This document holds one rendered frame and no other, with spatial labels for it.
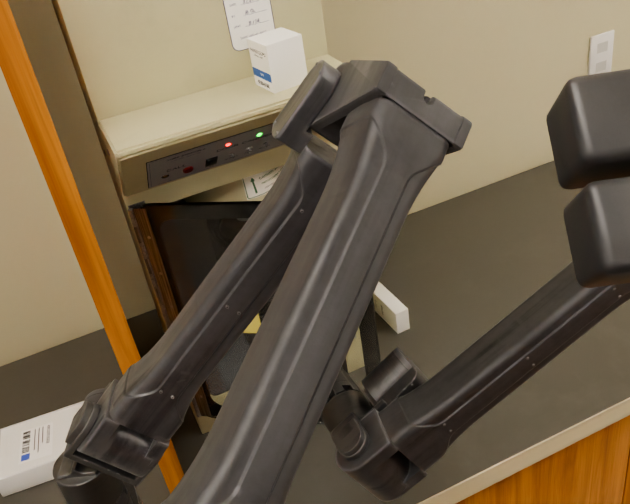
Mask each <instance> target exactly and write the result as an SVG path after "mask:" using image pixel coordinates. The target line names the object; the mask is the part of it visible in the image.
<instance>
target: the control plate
mask: <svg viewBox="0 0 630 504"><path fill-rule="evenodd" d="M272 126H273V123H271V124H268V125H265V126H262V127H258V128H255V129H252V130H249V131H246V132H243V133H239V134H236V135H233V136H230V137H227V138H223V139H220V140H217V141H214V142H211V143H207V144H204V145H201V146H198V147H195V148H192V149H188V150H185V151H182V152H179V153H176V154H172V155H169V156H166V157H163V158H160V159H156V160H153V161H150V162H147V163H146V170H147V180H148V188H151V187H155V186H158V185H161V184H164V183H167V182H170V181H173V180H176V179H179V178H182V177H185V176H188V175H192V174H195V173H198V172H201V171H204V170H207V169H210V168H213V167H216V166H219V165H222V164H226V163H229V162H232V161H235V160H238V159H241V158H244V157H247V156H250V155H253V154H256V153H259V152H263V151H266V150H269V149H272V148H275V147H278V146H281V145H284V144H283V143H282V142H280V141H279V140H277V139H275V138H274V137H273V136H272ZM260 132H263V135H261V136H259V137H256V134H258V133H260ZM228 142H232V144H231V145H230V146H227V147H225V146H224V145H225V144H226V143H228ZM265 142H269V144H268V145H269V146H268V147H266V146H265V145H263V143H265ZM249 147H252V149H251V150H252V152H250V153H249V152H248V151H246V149H247V148H249ZM231 153H235V155H234V156H235V157H234V158H231V156H229V154H231ZM216 156H218V159H217V164H214V165H211V166H208V167H205V164H206V159H209V158H213V157H216ZM189 166H192V167H193V168H194V169H193V171H191V172H189V173H183V169H184V168H186V167H189ZM166 174H169V176H168V177H167V178H161V177H162V176H163V175H166Z"/></svg>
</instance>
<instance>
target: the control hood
mask: <svg viewBox="0 0 630 504"><path fill-rule="evenodd" d="M320 60H324V61H326V62H327V63H328V64H330V65H331V66H332V67H334V68H335V69H336V68H337V67H338V66H339V65H340V64H342V62H340V61H338V60H337V59H335V58H333V57H331V56H330V55H328V54H327V55H323V56H320V57H316V58H313V59H310V60H306V67H307V74H308V73H309V71H310V70H311V69H312V68H313V67H314V65H315V64H316V62H319V61H320ZM298 87H299V85H297V86H295V87H292V88H289V89H286V90H284V91H281V92H278V93H275V94H274V93H272V92H270V91H268V90H266V89H264V88H262V87H260V86H258V85H256V83H255V78H254V76H251V77H248V78H244V79H241V80H238V81H234V82H231V83H227V84H224V85H220V86H217V87H214V88H210V89H207V90H203V91H200V92H196V93H193V94H190V95H186V96H183V97H179V98H176V99H173V100H169V101H166V102H162V103H159V104H155V105H152V106H149V107H145V108H142V109H138V110H135V111H131V112H128V113H125V114H121V115H118V116H114V117H111V118H107V119H104V120H101V121H100V123H99V127H100V130H101V133H102V136H103V139H104V142H105V145H106V148H107V153H108V155H109V157H110V160H111V163H112V166H113V169H114V172H115V175H116V178H117V181H118V184H119V187H120V190H121V192H122V194H123V196H125V195H126V197H128V196H131V195H134V194H137V193H140V192H143V191H146V190H149V189H152V188H155V187H158V186H162V185H165V184H168V183H171V182H174V181H177V180H180V179H183V178H186V177H189V176H192V175H195V174H199V173H202V172H205V171H208V170H211V169H214V168H217V167H220V166H223V165H226V164H229V163H232V162H236V161H239V160H242V159H245V158H248V157H251V156H254V155H257V154H260V153H263V152H266V151H269V150H272V149H276V148H279V147H282V146H285V144H284V145H281V146H278V147H275V148H272V149H269V150H266V151H263V152H259V153H256V154H253V155H250V156H247V157H244V158H241V159H238V160H235V161H232V162H229V163H226V164H222V165H219V166H216V167H213V168H210V169H207V170H204V171H201V172H198V173H195V174H192V175H188V176H185V177H182V178H179V179H176V180H173V181H170V182H167V183H164V184H161V185H158V186H155V187H151V188H148V180H147V170H146V163H147V162H150V161H153V160H156V159H160V158H163V157H166V156H169V155H172V154H176V153H179V152H182V151H185V150H188V149H192V148H195V147H198V146H201V145H204V144H207V143H211V142H214V141H217V140H220V139H223V138H227V137H230V136H233V135H236V134H239V133H243V132H246V131H249V130H252V129H255V128H258V127H262V126H265V125H268V124H271V123H273V122H274V121H275V119H276V118H277V116H278V115H279V114H280V112H281V111H282V109H283V108H284V107H285V105H286V104H287V102H288V101H289V99H290V98H291V97H292V95H293V94H294V92H295V91H296V90H297V88H298Z"/></svg>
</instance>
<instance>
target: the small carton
mask: <svg viewBox="0 0 630 504"><path fill-rule="evenodd" d="M247 42H248V47H249V52H250V58H251V63H252V68H253V73H254V78H255V83H256V85H258V86H260V87H262V88H264V89H266V90H268V91H270V92H272V93H274V94H275V93H278V92H281V91H284V90H286V89H289V88H292V87H295V86H297V85H300V84H301V82H302V81H303V80H304V78H305V77H306V75H307V67H306V61H305V54H304V48H303V41H302V35H301V34H299V33H297V32H294V31H291V30H288V29H285V28H282V27H280V28H277V29H274V30H271V31H268V32H264V33H261V34H258V35H255V36H252V37H249V38H247Z"/></svg>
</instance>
